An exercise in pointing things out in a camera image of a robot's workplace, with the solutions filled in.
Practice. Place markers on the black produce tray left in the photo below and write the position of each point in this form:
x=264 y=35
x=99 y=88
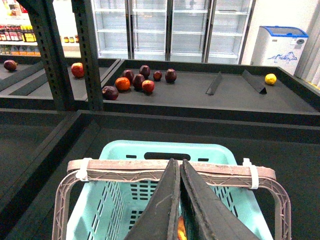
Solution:
x=28 y=88

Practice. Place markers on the orange tomato fruit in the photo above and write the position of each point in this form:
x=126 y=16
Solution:
x=122 y=84

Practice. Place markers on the small dark red apple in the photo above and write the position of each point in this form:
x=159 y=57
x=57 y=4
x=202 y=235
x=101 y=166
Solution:
x=157 y=75

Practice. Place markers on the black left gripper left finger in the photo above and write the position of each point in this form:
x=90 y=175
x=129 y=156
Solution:
x=159 y=220

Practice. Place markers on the turquoise plastic shopping basket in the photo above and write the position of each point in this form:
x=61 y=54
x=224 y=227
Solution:
x=107 y=210

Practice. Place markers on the black divider left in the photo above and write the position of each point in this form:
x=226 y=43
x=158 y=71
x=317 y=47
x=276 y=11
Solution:
x=214 y=84

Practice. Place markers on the white zip tie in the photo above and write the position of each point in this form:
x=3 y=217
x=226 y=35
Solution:
x=254 y=173
x=82 y=173

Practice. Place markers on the black divider right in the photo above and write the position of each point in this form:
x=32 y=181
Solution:
x=253 y=82

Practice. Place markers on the dark red apple centre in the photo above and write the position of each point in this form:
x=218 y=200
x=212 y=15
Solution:
x=137 y=81

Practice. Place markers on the dark red apple back left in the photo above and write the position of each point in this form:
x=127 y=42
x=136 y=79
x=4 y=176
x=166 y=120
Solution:
x=128 y=74

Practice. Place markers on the white zip tie right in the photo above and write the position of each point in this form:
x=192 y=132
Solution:
x=254 y=173

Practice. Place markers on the black metal upright post left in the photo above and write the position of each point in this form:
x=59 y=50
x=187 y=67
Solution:
x=43 y=20

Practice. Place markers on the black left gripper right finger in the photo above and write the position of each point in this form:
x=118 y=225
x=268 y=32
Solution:
x=205 y=216

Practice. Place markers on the black produce tray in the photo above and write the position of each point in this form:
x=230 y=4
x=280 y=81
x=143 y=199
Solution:
x=233 y=92
x=28 y=88

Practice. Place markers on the red yellow apple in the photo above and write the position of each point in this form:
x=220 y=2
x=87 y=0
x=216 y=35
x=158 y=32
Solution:
x=181 y=230

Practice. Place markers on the red apple small front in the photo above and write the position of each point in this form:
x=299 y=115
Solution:
x=148 y=86

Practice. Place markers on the shelf of bottles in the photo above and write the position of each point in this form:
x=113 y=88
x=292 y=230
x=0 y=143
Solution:
x=17 y=36

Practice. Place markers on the black produce tray right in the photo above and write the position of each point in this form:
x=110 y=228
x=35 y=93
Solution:
x=233 y=92

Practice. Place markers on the dark red apple back top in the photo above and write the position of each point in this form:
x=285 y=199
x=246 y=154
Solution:
x=145 y=71

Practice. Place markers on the yellow lemon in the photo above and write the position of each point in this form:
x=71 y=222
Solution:
x=270 y=79

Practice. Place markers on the glass door refrigerator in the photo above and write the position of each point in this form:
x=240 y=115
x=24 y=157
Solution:
x=199 y=31

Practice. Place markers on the dark red apple front left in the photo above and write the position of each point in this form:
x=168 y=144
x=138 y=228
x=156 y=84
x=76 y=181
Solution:
x=110 y=93

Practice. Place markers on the dark red apple right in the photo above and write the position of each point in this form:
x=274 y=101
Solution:
x=170 y=75

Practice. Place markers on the black metal upright post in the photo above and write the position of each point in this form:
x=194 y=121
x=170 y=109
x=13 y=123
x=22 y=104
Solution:
x=43 y=20
x=84 y=20

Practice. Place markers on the black divider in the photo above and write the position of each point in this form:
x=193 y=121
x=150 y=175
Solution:
x=214 y=84
x=253 y=82

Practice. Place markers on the dark red fruit far left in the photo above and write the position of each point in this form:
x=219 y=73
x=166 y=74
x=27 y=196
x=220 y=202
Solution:
x=10 y=65

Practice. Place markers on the white zip tie left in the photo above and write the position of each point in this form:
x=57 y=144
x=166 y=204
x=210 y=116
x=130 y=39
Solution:
x=82 y=173

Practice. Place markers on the black metal upright post right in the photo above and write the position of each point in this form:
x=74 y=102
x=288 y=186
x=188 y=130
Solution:
x=84 y=20

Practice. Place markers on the white blue chest freezer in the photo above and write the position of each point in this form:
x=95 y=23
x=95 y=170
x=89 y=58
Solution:
x=279 y=46

